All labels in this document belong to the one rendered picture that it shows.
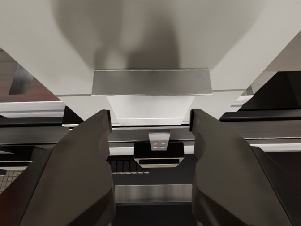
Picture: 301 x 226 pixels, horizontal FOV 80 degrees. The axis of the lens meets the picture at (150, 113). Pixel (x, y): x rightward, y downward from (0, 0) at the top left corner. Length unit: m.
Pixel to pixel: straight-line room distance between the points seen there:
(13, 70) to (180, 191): 0.30
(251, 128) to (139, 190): 0.39
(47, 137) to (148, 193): 0.39
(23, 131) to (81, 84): 0.47
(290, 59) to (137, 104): 0.31
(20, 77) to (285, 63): 0.46
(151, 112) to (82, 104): 0.08
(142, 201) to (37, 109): 0.21
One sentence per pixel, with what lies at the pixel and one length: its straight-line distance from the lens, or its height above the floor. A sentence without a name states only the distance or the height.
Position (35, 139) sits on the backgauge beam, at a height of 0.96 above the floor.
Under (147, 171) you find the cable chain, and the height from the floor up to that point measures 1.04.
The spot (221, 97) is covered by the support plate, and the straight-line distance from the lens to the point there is 0.20.
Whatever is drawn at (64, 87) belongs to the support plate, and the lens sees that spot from 0.18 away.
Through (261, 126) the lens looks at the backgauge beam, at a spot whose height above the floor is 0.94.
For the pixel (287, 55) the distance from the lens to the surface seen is 0.41.
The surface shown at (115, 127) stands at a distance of 0.28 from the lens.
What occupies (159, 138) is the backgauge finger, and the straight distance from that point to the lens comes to 0.32.
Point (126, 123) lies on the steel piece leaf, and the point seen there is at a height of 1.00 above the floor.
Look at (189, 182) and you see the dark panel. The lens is 0.76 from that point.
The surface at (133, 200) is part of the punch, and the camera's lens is 0.26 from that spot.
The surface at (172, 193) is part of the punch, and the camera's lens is 0.25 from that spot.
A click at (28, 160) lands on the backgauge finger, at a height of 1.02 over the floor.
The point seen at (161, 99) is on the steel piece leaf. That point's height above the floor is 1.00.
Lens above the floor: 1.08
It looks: 22 degrees down
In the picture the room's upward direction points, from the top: 179 degrees clockwise
